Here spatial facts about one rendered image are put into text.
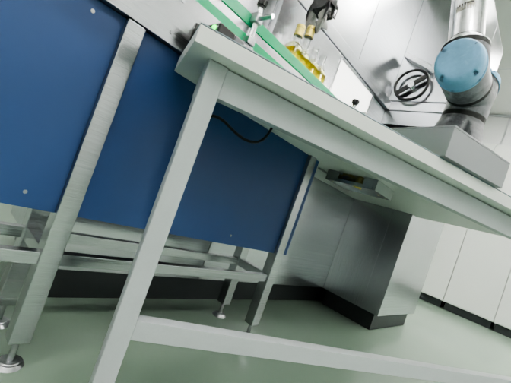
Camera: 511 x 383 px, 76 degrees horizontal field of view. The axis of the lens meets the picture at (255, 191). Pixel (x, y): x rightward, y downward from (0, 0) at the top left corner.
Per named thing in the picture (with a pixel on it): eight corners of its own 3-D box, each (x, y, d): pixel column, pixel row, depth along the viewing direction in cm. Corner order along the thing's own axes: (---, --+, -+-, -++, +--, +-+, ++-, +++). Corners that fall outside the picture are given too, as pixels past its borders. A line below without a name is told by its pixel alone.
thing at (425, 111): (412, 157, 265) (447, 55, 267) (464, 166, 239) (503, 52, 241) (380, 123, 214) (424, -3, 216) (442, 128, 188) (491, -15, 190)
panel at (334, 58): (350, 147, 195) (369, 93, 196) (355, 147, 193) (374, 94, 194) (253, 69, 130) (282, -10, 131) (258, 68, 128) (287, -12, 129)
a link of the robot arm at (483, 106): (489, 128, 97) (506, 86, 97) (483, 108, 87) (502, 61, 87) (445, 123, 105) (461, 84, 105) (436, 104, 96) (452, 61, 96)
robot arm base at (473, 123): (490, 159, 94) (503, 128, 94) (464, 138, 87) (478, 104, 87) (439, 155, 107) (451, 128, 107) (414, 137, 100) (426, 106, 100)
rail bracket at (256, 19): (248, 50, 91) (265, 5, 91) (267, 49, 86) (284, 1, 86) (239, 42, 88) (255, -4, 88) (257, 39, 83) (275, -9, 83)
